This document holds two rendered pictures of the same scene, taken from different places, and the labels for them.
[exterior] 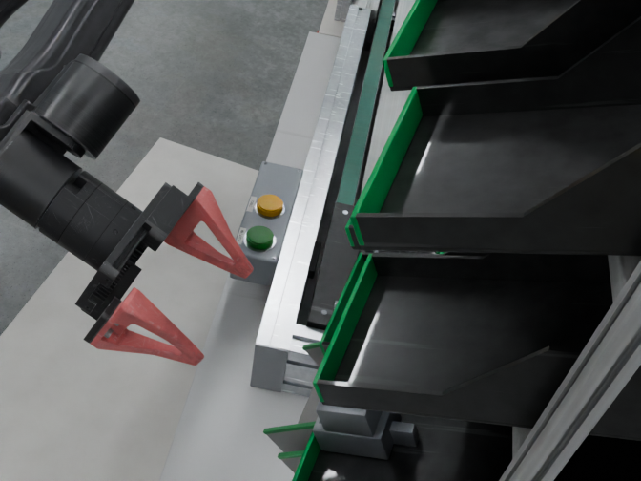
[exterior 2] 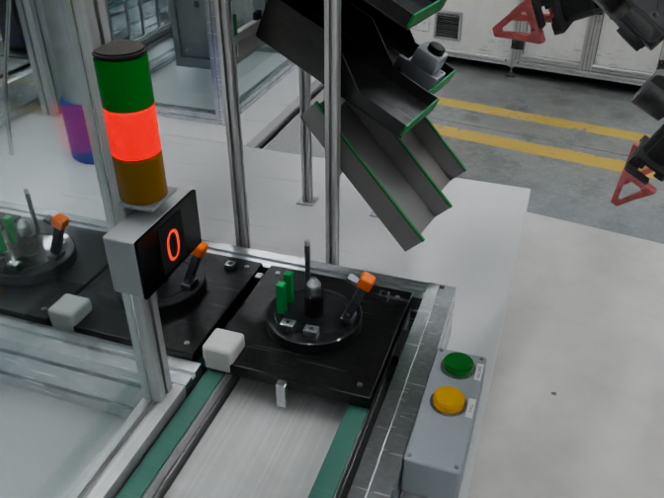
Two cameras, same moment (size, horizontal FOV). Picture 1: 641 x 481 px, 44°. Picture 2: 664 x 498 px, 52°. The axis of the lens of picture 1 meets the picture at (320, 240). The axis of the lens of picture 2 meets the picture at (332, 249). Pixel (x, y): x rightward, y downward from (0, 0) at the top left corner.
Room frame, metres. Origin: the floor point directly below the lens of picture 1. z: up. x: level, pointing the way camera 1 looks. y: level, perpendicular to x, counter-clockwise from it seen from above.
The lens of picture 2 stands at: (1.51, 0.13, 1.60)
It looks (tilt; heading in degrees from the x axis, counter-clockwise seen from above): 33 degrees down; 197
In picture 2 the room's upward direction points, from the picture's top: straight up
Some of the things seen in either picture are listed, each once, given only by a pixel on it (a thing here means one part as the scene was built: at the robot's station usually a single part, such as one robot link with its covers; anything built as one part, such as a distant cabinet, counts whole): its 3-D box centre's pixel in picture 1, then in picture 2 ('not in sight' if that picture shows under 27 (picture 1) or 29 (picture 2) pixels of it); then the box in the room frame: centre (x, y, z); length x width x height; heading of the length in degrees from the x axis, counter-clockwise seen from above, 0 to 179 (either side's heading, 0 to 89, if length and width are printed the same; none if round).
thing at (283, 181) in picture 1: (268, 220); (446, 418); (0.87, 0.09, 0.93); 0.21 x 0.07 x 0.06; 178
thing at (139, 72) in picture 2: not in sight; (124, 79); (0.96, -0.25, 1.38); 0.05 x 0.05 x 0.05
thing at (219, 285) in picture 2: not in sight; (157, 267); (0.77, -0.38, 1.01); 0.24 x 0.24 x 0.13; 88
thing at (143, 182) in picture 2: not in sight; (140, 173); (0.96, -0.25, 1.28); 0.05 x 0.05 x 0.05
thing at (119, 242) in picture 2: not in sight; (138, 166); (0.96, -0.25, 1.29); 0.12 x 0.05 x 0.25; 178
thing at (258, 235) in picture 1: (259, 239); (457, 366); (0.80, 0.09, 0.96); 0.04 x 0.04 x 0.02
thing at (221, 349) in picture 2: not in sight; (223, 350); (0.87, -0.23, 0.97); 0.05 x 0.05 x 0.04; 88
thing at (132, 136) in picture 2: not in sight; (132, 127); (0.96, -0.25, 1.33); 0.05 x 0.05 x 0.05
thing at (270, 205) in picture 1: (269, 206); (449, 401); (0.87, 0.09, 0.96); 0.04 x 0.04 x 0.02
